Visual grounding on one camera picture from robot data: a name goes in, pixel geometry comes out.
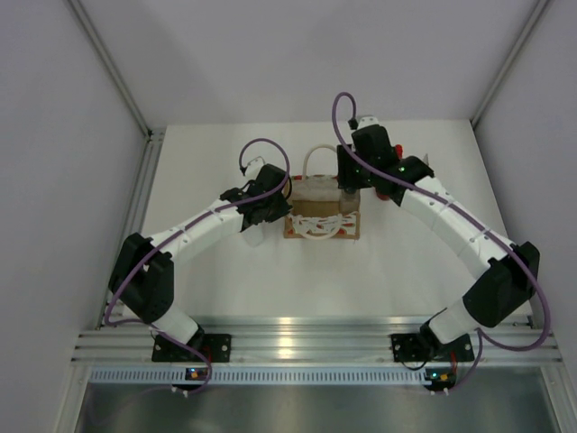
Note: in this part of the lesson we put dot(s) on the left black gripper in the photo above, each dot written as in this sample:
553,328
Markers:
282,209

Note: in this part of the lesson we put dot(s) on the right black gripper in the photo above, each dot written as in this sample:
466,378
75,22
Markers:
345,179

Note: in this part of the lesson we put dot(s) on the translucent bottle with black cap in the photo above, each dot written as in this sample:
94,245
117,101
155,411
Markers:
254,235

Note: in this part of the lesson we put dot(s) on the canvas bag with strawberry print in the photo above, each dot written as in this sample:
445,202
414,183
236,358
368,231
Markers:
316,214

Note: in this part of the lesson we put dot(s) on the red bottle with red cap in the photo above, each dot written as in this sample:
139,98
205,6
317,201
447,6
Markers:
399,151

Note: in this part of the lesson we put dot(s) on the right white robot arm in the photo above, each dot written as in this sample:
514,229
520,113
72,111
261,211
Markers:
504,273

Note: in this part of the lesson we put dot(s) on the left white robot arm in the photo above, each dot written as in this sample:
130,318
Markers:
143,277

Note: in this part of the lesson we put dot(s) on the small jar with grey lid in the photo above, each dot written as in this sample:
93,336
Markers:
349,201

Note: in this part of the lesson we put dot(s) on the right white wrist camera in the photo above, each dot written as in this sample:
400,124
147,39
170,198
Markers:
366,121

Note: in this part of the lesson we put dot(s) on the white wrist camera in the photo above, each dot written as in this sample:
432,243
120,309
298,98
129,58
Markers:
257,161
366,121

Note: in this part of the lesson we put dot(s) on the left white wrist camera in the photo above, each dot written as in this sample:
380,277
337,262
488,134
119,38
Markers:
257,161

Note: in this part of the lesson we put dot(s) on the aluminium mounting rail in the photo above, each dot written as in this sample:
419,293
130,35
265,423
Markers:
263,341

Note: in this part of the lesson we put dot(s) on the left aluminium frame post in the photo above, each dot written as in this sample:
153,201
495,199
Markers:
106,59

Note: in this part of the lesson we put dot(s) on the aluminium frame post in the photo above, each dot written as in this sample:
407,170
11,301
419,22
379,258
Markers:
106,59
536,15

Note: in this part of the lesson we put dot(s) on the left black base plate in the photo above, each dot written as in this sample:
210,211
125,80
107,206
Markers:
216,348

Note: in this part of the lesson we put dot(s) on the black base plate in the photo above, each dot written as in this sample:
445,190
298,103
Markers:
216,348
418,348

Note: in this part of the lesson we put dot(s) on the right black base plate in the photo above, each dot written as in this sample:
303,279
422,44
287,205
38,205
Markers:
418,348

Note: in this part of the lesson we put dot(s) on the right aluminium frame post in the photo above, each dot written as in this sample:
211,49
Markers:
536,15

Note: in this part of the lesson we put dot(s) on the white slotted cable duct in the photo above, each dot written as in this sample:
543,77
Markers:
226,375

